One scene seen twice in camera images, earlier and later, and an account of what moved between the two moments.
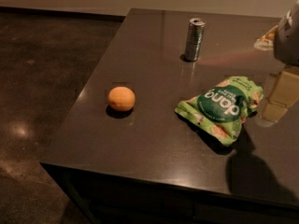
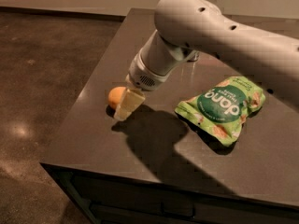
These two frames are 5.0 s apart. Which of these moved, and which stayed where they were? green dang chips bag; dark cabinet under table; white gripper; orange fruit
Moved: white gripper
Stayed: green dang chips bag; orange fruit; dark cabinet under table
